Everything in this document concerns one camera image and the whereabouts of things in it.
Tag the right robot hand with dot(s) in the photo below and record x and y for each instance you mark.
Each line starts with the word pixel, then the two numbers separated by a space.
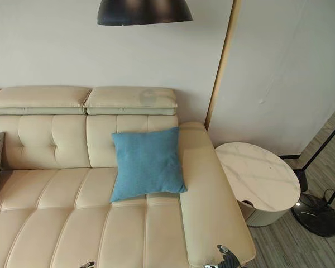
pixel 226 257

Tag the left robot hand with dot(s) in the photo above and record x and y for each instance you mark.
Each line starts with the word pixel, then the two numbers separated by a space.
pixel 87 264

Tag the cream leather sofa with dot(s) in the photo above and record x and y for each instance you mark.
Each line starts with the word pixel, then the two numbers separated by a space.
pixel 72 212

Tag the round white marble side table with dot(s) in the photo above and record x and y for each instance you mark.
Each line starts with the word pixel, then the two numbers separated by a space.
pixel 259 178

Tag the round black marble lamp base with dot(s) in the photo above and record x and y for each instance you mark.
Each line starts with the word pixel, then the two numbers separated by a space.
pixel 315 215

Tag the blue square cushion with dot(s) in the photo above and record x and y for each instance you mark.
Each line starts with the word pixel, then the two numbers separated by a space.
pixel 148 164

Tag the black tripod stand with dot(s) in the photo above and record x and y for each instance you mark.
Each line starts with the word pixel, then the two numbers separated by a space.
pixel 321 150

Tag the gold curved lamp pole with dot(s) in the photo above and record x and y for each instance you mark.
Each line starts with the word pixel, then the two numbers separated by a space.
pixel 222 67

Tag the black dome lamp shade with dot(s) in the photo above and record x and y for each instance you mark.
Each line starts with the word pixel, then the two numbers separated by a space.
pixel 143 11

